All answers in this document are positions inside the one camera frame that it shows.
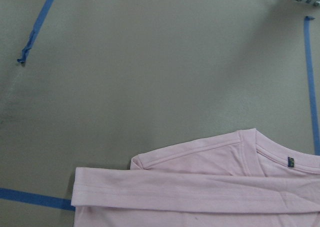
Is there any pink Snoopy t-shirt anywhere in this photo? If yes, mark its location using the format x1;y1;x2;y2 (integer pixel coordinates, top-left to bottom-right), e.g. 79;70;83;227
71;129;320;227

